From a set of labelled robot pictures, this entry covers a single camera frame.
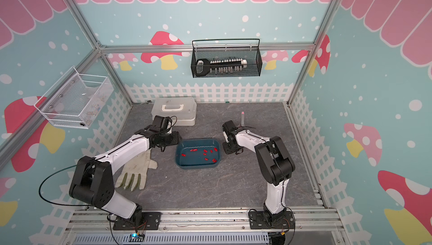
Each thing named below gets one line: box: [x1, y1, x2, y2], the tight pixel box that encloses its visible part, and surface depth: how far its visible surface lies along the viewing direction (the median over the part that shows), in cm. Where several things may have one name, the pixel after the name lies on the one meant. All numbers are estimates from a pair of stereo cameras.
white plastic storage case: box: [150, 97, 197, 127], surface depth 105 cm
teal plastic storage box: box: [174, 137, 222, 170], surface depth 97 cm
